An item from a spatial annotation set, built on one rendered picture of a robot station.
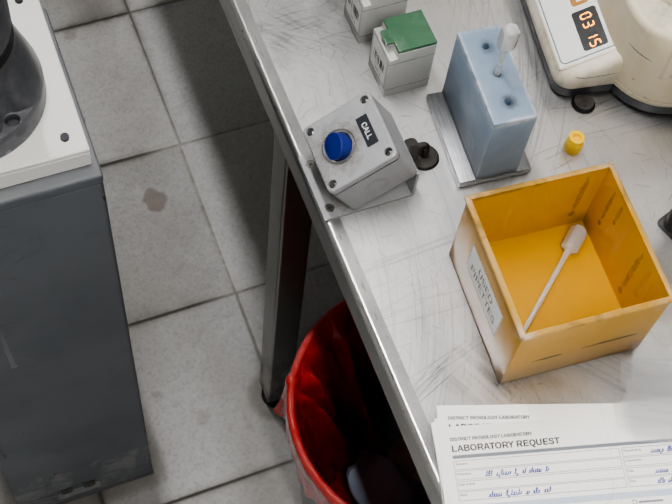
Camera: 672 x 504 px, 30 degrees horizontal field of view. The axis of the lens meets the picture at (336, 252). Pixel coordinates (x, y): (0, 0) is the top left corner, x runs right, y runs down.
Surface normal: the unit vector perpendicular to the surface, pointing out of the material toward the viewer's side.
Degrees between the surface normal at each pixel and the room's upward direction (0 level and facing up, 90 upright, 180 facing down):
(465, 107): 90
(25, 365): 90
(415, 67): 90
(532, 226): 90
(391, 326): 0
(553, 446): 1
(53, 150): 1
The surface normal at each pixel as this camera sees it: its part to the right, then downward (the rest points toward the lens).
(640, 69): -0.57, 0.71
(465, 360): 0.07, -0.47
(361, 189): 0.36, 0.84
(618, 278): -0.95, 0.22
